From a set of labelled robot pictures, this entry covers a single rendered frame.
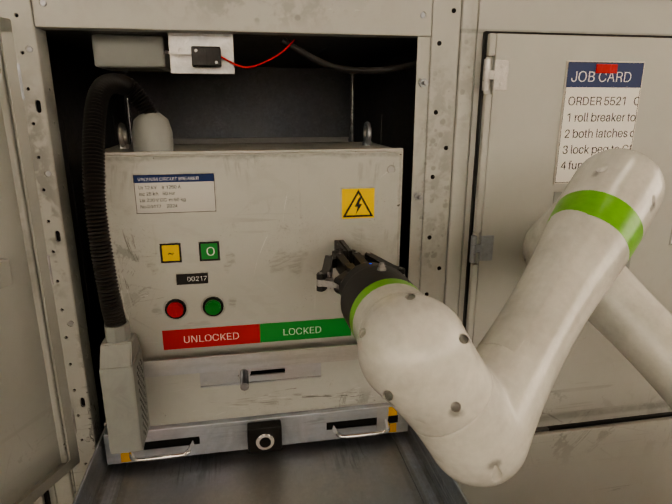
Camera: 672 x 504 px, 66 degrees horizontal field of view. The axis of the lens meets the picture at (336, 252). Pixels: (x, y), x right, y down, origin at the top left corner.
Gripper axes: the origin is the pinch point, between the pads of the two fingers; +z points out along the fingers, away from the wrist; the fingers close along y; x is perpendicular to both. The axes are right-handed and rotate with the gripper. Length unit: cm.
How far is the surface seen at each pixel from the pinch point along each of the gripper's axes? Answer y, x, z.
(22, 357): -52, -16, 4
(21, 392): -52, -21, 3
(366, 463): 3.7, -38.3, -3.1
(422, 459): 13.6, -37.7, -4.7
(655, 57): 57, 31, 5
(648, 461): 71, -54, 5
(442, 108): 18.9, 22.6, 7.6
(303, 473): -7.7, -38.2, -3.6
